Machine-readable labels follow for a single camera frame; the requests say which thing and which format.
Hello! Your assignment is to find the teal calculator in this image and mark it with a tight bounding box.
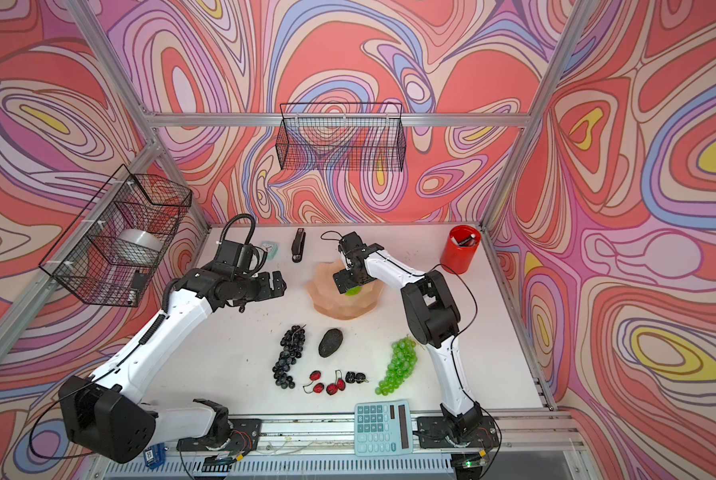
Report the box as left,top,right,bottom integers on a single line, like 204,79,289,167
354,400,414,457

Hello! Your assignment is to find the black wire basket left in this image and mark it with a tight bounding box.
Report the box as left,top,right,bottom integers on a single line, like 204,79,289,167
39,166,193,308

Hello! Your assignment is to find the blue black handheld tool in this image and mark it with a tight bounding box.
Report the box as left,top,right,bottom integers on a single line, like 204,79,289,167
143,443,166,470

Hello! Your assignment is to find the green grape bunch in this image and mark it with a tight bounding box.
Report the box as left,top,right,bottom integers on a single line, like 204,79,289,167
375,337,418,396

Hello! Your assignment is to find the pink scalloped fruit bowl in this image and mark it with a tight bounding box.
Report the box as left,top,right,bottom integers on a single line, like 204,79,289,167
306,260,385,320

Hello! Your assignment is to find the black wire basket back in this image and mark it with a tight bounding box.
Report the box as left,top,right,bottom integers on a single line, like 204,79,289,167
275,101,407,173

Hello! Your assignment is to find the silver tape roll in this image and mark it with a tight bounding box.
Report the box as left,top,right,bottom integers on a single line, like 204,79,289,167
113,229,163,266

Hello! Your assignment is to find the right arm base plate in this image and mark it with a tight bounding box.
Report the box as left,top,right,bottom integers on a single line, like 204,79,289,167
413,416,501,451

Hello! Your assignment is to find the black wire basket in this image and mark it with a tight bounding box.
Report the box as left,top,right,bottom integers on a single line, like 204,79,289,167
39,166,193,308
275,101,407,173

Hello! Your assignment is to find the dark avocado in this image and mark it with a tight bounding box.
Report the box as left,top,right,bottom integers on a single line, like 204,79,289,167
318,328,344,358

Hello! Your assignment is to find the red cherries cluster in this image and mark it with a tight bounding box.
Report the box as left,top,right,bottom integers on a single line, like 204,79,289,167
303,370,347,396

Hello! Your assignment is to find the black berries pair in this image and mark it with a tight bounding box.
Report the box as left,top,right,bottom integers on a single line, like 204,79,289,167
345,371,368,384

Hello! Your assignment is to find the black grape bunch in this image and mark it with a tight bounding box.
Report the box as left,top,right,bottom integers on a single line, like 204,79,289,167
271,325,306,389

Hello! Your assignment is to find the red cup holder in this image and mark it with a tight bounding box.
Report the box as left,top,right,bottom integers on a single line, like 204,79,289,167
440,225,482,275

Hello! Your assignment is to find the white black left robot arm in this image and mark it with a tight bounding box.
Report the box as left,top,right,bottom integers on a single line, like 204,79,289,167
58,234,286,464

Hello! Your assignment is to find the small teal clock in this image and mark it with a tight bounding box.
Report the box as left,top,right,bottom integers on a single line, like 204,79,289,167
260,240,279,260

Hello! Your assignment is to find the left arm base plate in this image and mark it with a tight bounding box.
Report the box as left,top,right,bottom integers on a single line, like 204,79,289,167
177,418,262,454

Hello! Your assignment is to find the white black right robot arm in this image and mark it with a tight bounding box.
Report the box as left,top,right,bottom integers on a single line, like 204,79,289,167
333,232,484,443

